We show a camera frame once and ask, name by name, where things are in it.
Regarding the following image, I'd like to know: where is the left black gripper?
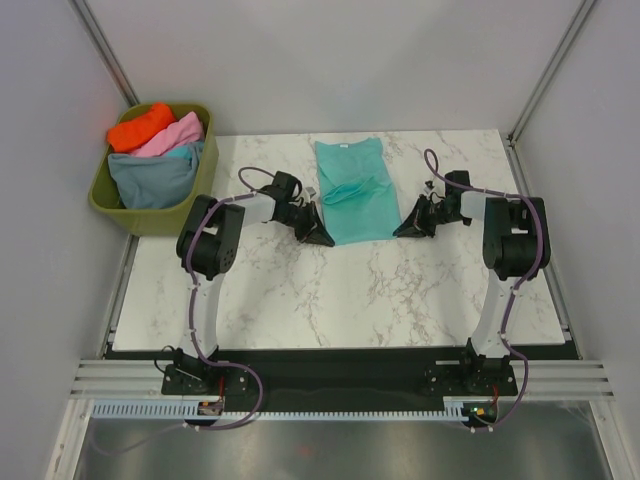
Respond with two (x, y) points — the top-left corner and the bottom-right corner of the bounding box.
(277, 202), (333, 249)

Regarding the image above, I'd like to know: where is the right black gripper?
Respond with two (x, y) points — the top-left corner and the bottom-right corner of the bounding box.
(394, 195), (463, 239)

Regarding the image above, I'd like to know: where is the teal t shirt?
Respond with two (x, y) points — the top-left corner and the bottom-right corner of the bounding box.
(315, 137), (401, 246)

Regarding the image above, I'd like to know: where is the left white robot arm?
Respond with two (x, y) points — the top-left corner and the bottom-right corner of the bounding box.
(161, 171), (335, 395)

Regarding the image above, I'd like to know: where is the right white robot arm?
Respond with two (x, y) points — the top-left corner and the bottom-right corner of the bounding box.
(393, 170), (551, 396)

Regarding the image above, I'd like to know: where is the light blue t shirt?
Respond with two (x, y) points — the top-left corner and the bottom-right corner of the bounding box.
(164, 141), (205, 168)

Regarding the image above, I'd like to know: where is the pink t shirt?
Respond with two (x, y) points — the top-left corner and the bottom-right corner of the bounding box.
(131, 111), (204, 157)

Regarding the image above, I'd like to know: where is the olive green plastic bin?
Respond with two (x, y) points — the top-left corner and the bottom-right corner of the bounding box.
(88, 103), (219, 236)

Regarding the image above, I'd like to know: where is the grey blue t shirt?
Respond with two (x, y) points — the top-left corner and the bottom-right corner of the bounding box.
(107, 153), (199, 209)

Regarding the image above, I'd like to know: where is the orange t shirt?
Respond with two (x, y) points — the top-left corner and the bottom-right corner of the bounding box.
(106, 103), (176, 153)

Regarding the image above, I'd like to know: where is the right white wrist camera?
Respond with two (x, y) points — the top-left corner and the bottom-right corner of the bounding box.
(424, 180), (437, 196)

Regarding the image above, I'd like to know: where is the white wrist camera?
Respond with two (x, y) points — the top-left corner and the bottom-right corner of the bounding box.
(424, 180), (437, 196)
(303, 187), (317, 198)

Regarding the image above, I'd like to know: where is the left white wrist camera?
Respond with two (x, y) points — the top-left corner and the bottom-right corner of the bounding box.
(303, 187), (317, 198)

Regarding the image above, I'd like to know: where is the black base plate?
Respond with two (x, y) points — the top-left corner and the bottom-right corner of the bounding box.
(159, 343), (517, 414)

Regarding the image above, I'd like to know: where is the white slotted cable duct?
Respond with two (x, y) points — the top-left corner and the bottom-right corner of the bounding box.
(91, 397), (468, 422)

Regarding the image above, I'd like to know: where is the aluminium extrusion rail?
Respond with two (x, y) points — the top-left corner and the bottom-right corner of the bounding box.
(69, 357), (171, 400)

